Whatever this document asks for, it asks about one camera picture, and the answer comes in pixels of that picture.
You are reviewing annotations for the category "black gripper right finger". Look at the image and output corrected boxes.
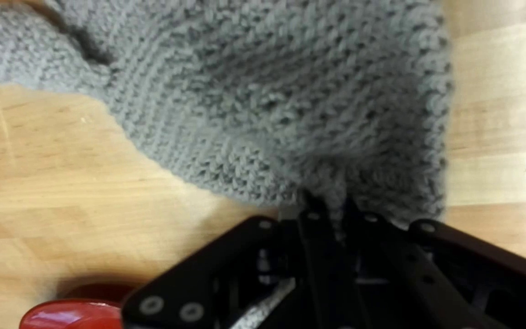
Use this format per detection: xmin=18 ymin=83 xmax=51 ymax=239
xmin=339 ymin=195 xmax=526 ymax=329

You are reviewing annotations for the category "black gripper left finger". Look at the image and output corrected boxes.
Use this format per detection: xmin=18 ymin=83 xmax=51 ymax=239
xmin=120 ymin=184 xmax=369 ymax=329

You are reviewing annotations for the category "grey knitted cloth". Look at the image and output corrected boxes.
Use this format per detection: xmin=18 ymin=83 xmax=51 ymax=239
xmin=0 ymin=0 xmax=454 ymax=222

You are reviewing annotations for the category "red plate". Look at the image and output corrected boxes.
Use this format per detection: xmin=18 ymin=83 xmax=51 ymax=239
xmin=18 ymin=281 xmax=138 ymax=329

